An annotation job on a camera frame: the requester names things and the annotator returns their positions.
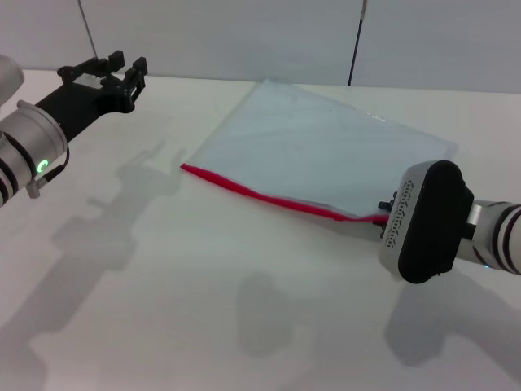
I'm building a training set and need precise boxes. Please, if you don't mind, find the thin black vertical pole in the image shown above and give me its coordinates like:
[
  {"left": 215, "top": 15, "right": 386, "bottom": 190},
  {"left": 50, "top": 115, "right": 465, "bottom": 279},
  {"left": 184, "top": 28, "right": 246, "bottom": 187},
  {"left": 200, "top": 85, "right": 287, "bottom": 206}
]
[{"left": 347, "top": 0, "right": 369, "bottom": 87}]

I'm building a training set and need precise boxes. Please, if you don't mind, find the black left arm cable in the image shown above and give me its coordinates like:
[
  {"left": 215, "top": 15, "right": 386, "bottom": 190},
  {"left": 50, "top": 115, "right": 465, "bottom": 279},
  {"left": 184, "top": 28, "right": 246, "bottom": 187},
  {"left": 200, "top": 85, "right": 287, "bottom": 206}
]
[{"left": 27, "top": 146, "right": 71, "bottom": 200}]

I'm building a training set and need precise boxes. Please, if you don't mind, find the clear document bag red zip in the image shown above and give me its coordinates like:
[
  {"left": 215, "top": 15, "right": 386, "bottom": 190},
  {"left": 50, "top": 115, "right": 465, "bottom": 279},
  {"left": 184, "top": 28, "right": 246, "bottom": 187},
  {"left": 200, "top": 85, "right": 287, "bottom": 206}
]
[{"left": 180, "top": 78, "right": 459, "bottom": 225}]

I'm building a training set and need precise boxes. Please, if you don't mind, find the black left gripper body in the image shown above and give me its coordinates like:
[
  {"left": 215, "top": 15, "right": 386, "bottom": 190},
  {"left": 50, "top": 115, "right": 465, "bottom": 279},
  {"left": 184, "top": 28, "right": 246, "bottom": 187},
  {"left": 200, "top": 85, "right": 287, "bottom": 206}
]
[{"left": 35, "top": 72, "right": 136, "bottom": 143}]

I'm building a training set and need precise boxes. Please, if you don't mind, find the thin grey vertical pole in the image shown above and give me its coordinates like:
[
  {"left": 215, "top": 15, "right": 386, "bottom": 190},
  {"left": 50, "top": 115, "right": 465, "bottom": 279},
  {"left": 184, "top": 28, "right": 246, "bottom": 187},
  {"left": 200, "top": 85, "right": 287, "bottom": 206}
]
[{"left": 78, "top": 0, "right": 98, "bottom": 58}]

